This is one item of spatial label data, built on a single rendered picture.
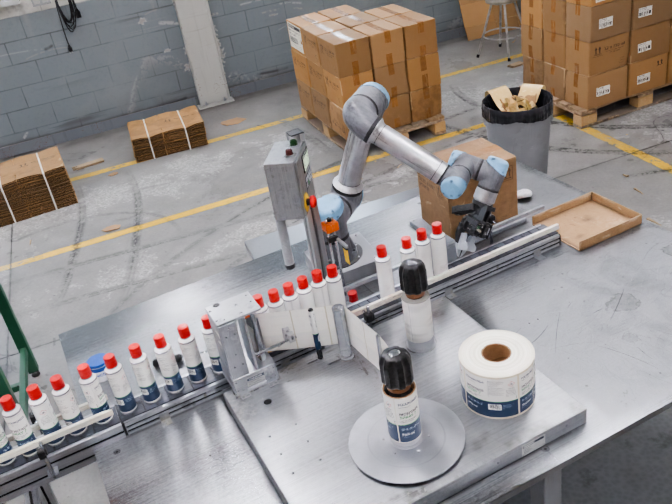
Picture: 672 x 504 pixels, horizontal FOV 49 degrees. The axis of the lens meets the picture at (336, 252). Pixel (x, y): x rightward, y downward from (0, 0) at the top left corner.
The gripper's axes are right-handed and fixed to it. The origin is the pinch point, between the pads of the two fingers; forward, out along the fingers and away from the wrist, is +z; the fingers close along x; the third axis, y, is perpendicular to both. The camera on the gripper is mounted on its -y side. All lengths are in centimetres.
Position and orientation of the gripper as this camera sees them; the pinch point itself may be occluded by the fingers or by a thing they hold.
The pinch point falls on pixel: (458, 252)
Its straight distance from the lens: 263.9
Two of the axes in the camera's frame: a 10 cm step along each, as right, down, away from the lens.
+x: 8.4, 1.2, 5.3
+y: 4.5, 4.0, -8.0
